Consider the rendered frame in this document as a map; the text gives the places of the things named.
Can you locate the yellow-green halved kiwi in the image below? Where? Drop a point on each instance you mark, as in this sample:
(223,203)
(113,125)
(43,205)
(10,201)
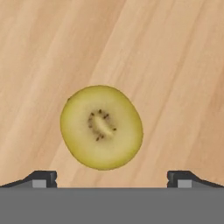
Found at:
(101,127)

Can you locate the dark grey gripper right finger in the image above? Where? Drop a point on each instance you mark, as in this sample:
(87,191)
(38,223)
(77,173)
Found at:
(183,176)

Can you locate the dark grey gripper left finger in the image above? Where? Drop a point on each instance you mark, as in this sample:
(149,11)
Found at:
(40,176)

